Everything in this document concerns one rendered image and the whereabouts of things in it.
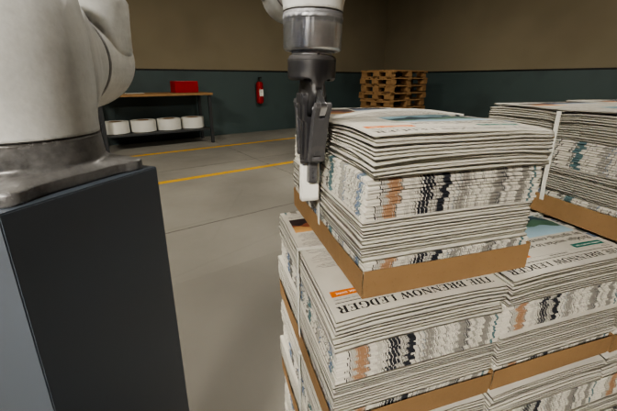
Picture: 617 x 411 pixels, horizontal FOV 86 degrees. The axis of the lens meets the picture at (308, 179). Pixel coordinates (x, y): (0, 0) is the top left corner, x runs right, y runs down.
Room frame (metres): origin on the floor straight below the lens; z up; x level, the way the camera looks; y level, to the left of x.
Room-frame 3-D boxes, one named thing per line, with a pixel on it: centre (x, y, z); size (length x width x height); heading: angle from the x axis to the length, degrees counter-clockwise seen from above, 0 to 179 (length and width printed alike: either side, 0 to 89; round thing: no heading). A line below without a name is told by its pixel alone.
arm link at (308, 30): (0.55, -0.01, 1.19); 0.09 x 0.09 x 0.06
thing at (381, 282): (0.50, -0.19, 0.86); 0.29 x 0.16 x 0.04; 107
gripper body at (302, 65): (0.55, 0.00, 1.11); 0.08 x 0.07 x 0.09; 17
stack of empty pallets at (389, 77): (7.39, -1.81, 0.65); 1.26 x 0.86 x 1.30; 129
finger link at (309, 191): (0.54, 0.00, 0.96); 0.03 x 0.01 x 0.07; 107
